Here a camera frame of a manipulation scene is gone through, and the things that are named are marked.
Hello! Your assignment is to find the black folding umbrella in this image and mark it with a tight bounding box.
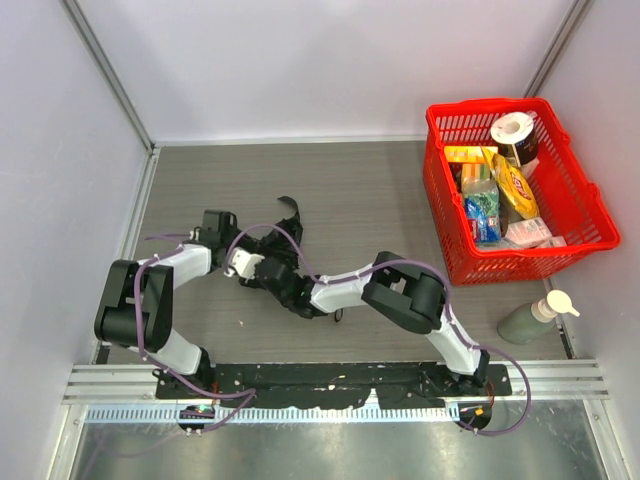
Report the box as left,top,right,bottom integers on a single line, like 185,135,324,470
237,195,346,324

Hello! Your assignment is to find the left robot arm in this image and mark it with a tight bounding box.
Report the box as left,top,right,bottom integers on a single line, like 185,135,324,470
94,210,239,399

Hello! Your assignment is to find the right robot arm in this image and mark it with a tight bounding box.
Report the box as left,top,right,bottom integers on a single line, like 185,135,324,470
241,251,490,388

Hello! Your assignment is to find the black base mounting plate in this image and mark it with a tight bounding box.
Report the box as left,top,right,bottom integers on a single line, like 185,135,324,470
155,361,512,410

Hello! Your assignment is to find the clear green snack bag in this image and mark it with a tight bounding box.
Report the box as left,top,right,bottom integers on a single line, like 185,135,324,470
463,180,502,244

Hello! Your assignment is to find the yellow orange box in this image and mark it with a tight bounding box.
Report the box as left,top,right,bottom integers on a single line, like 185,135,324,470
444,145,498,164

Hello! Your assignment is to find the green soap pump bottle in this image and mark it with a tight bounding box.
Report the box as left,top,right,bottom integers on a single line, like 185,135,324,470
496,289,581,345

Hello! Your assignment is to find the yellow Lays chips bag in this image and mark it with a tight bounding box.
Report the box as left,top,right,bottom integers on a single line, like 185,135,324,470
491,153,539,220

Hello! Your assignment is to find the white wrapped sponge pack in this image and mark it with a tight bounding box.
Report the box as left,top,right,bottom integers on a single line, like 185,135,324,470
505,217,552,248

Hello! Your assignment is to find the black wrapped toilet paper roll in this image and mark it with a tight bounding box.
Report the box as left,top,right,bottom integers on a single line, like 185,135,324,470
490,112,539,167

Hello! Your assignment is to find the red plastic shopping basket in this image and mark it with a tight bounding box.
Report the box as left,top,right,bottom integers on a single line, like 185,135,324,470
423,97,620,285

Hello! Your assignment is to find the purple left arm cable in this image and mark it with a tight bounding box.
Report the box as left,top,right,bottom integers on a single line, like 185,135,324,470
133,232,260,436

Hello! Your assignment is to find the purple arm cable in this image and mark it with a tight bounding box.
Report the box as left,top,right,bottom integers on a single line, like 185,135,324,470
224,223,532,441
133,232,260,436

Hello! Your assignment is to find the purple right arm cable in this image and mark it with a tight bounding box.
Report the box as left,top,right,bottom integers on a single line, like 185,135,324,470
224,223,532,441

